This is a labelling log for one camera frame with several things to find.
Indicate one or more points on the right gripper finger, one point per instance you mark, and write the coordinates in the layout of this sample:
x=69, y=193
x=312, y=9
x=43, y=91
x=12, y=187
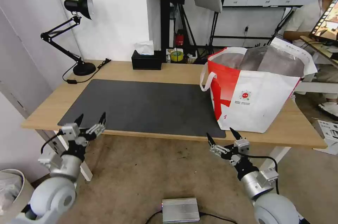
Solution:
x=235, y=134
x=212, y=142

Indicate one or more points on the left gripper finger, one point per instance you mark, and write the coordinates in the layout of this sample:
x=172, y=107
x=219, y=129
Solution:
x=101, y=122
x=79, y=121

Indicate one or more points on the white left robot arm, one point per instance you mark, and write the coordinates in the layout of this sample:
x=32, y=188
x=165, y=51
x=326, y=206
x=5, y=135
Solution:
x=52, y=197

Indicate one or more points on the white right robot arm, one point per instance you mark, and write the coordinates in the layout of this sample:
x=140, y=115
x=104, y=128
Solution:
x=270, y=210

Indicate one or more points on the red and white takeout bag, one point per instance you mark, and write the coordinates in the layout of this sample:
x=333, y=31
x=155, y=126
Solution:
x=253, y=110

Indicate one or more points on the dark grey desk mat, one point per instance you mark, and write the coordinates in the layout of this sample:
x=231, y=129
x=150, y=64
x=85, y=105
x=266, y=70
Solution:
x=145, y=105

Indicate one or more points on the black desk lamp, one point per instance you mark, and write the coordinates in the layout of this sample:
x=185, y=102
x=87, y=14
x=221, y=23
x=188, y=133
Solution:
x=84, y=69

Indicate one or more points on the silver metal power box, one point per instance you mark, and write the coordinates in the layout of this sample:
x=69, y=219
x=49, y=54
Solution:
x=180, y=209

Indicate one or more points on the black tissue box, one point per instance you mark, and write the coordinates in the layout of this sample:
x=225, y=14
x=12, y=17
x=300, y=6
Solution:
x=146, y=63

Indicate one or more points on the white waste bin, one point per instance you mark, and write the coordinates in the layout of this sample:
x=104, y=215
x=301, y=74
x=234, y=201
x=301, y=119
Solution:
x=12, y=195

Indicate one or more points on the white tissue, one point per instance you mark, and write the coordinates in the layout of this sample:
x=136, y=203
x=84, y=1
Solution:
x=144, y=48

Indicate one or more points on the white cardboard box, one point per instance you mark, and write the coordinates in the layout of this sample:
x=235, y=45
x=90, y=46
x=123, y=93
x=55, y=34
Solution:
x=330, y=135

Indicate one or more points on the yellow green tape roll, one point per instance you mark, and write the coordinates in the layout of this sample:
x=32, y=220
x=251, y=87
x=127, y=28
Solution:
x=177, y=56

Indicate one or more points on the red canister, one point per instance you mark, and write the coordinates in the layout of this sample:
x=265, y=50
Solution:
x=180, y=38

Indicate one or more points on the wooden board stand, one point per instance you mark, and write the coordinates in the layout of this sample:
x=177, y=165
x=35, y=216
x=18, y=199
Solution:
x=318, y=47

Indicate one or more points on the person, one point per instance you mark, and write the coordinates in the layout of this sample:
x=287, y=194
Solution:
x=303, y=21

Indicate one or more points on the bright display screen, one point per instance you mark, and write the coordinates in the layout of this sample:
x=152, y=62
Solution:
x=327, y=19

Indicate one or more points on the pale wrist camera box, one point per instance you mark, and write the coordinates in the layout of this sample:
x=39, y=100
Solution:
x=242, y=146
x=70, y=130

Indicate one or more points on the black metal stand frame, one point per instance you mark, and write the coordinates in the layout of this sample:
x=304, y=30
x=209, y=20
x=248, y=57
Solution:
x=166, y=10

